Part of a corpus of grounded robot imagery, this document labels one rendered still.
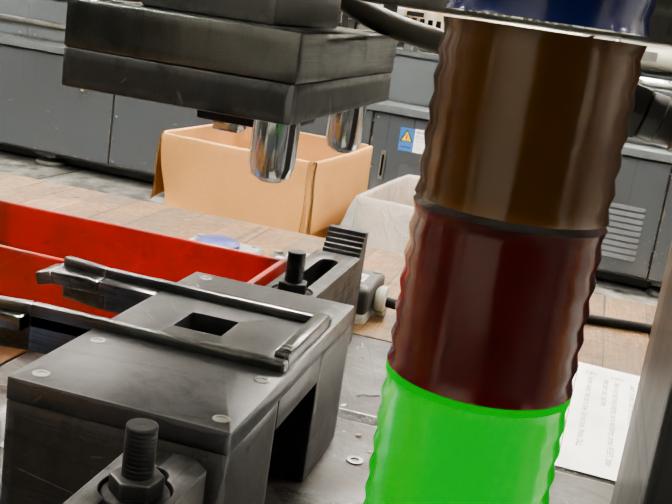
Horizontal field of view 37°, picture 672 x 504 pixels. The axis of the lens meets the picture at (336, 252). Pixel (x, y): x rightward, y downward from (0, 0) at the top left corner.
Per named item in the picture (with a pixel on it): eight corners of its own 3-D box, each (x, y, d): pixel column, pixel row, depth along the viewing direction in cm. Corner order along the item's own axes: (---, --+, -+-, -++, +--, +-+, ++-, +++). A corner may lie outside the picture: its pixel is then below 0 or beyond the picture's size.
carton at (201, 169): (211, 277, 355) (230, 116, 341) (354, 312, 339) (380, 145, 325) (124, 318, 300) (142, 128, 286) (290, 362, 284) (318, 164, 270)
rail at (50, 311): (33, 347, 50) (36, 300, 49) (282, 408, 47) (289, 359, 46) (26, 350, 49) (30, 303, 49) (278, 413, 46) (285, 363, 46)
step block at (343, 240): (315, 333, 78) (331, 223, 76) (351, 341, 78) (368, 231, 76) (291, 357, 72) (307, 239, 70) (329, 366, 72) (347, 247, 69)
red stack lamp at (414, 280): (406, 326, 22) (431, 181, 22) (576, 363, 22) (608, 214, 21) (367, 380, 19) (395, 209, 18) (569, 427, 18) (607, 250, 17)
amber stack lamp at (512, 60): (432, 174, 22) (458, 18, 21) (609, 207, 21) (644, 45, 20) (396, 200, 18) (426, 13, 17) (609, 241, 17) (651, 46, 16)
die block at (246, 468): (181, 400, 62) (194, 286, 60) (334, 439, 60) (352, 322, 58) (-6, 556, 43) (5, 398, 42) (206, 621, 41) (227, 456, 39)
